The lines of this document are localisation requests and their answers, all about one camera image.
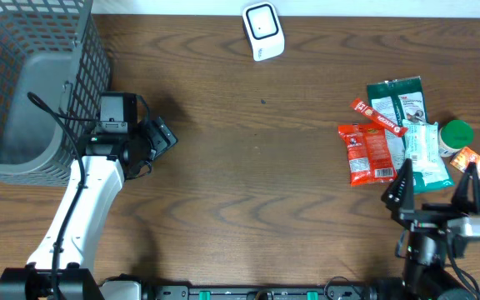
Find black mounting rail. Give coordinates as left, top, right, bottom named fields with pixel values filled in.
left=97, top=272, right=391, bottom=300

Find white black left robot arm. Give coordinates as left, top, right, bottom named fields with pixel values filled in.
left=0, top=92, right=178, bottom=299

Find red snack bag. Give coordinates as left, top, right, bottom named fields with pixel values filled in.
left=337, top=122, right=397, bottom=186

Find white small packet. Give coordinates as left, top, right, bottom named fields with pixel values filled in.
left=402, top=120, right=454, bottom=193

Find white barcode scanner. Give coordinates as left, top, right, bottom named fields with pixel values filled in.
left=242, top=2, right=285, bottom=62

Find red packet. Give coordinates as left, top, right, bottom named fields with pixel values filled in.
left=350, top=98, right=408, bottom=138

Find grey mesh basket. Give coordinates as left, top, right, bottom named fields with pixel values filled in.
left=0, top=0, right=111, bottom=186

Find green white 3M package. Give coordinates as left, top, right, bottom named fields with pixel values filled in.
left=367, top=76, right=457, bottom=195

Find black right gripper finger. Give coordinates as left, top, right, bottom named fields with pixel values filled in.
left=381, top=158, right=415, bottom=213
left=451, top=162, right=480, bottom=215

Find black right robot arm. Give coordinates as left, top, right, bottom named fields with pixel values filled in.
left=362, top=158, right=480, bottom=299

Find orange Kleenex tissue pack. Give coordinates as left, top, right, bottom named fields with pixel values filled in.
left=450, top=147, right=480, bottom=178

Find green lid jar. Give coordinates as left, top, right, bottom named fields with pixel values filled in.
left=438, top=120, right=474, bottom=158

